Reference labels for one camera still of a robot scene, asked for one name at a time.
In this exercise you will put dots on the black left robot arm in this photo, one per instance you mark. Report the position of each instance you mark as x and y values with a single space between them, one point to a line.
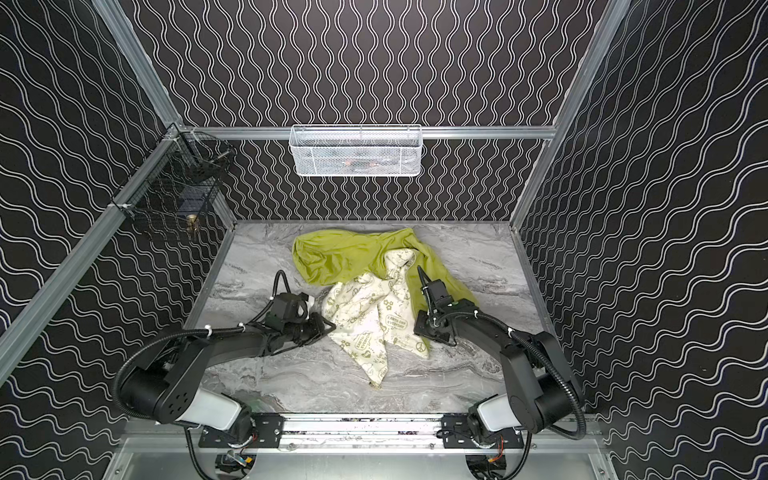
162 381

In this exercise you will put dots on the small brass bell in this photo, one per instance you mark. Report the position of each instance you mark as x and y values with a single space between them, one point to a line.
192 224

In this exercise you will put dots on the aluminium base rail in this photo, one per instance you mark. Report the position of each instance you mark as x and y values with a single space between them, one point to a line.
399 433

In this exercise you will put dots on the white wire mesh basket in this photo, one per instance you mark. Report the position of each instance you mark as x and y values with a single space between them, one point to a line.
357 150

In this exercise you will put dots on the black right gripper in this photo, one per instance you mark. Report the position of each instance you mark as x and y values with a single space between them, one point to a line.
434 310

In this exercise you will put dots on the lime green printed jacket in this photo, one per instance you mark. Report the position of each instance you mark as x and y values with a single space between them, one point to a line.
374 291

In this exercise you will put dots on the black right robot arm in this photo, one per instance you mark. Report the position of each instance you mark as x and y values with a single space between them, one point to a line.
540 390

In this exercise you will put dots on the black wire basket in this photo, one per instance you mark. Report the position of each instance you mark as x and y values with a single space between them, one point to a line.
186 181

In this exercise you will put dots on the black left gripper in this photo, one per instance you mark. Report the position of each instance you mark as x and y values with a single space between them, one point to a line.
315 327

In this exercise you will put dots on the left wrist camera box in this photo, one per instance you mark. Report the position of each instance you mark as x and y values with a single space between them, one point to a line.
306 304

